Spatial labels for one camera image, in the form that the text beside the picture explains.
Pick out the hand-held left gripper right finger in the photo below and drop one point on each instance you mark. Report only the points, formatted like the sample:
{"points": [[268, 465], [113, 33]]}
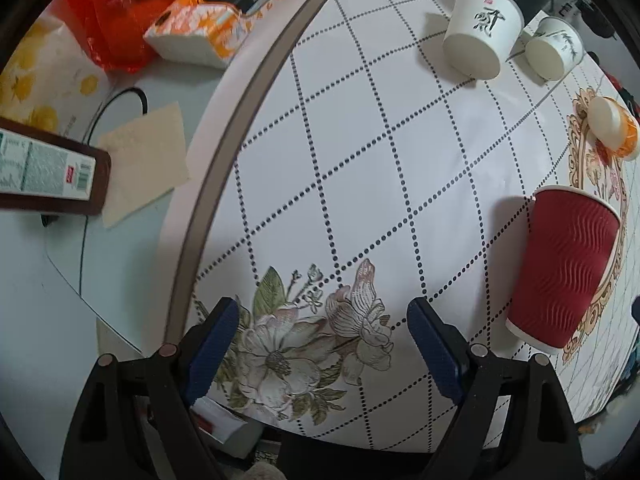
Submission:
{"points": [[436, 355]]}

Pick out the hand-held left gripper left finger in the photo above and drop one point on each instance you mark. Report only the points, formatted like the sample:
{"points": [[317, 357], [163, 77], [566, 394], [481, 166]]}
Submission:
{"points": [[210, 355]]}

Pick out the red ribbed paper cup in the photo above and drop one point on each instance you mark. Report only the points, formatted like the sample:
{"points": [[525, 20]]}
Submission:
{"points": [[562, 265]]}

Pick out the orange and white paper cup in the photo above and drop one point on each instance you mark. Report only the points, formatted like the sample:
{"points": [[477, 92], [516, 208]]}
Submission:
{"points": [[612, 127]]}

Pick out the large white printed paper cup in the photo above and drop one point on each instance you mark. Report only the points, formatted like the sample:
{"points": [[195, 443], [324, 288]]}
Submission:
{"points": [[482, 30]]}

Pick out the small white printed paper cup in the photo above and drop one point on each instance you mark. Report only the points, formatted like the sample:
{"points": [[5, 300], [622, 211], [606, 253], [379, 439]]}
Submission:
{"points": [[555, 47]]}

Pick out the red and white small box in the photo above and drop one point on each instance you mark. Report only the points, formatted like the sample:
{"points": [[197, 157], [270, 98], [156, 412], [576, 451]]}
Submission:
{"points": [[220, 417]]}

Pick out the round floral turntable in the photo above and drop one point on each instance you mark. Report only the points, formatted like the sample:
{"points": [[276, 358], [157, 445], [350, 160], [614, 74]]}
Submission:
{"points": [[390, 220]]}

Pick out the beige paper napkin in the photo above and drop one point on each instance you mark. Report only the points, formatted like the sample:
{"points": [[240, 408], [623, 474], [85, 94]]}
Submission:
{"points": [[145, 162]]}

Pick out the dark brown labelled box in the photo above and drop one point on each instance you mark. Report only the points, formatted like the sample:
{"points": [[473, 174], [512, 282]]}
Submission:
{"points": [[50, 170]]}

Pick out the yellow patterned tissue pack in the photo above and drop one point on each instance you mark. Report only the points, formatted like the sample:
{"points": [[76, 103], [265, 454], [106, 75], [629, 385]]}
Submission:
{"points": [[47, 75]]}

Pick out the orange floral tissue pack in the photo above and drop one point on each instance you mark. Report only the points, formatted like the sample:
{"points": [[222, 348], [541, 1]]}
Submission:
{"points": [[220, 10]]}

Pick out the red plastic bag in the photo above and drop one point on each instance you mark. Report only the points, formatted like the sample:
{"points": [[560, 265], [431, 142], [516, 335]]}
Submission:
{"points": [[122, 7]]}

